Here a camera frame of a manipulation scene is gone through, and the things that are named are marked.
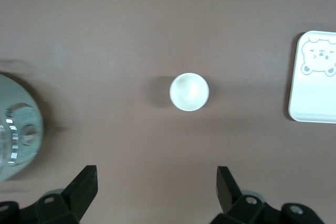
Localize cream tray with bear print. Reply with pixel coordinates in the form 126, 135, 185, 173
287, 30, 336, 124

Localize grey-green electric pot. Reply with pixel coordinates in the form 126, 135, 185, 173
0, 72, 45, 183

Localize glass pot lid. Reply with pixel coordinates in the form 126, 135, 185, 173
0, 107, 20, 183

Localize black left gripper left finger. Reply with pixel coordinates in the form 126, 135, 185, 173
34, 165, 99, 224

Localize white IKEA cup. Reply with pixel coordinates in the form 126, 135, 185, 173
169, 72, 211, 112

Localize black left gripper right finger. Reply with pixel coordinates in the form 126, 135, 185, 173
212, 166, 283, 224

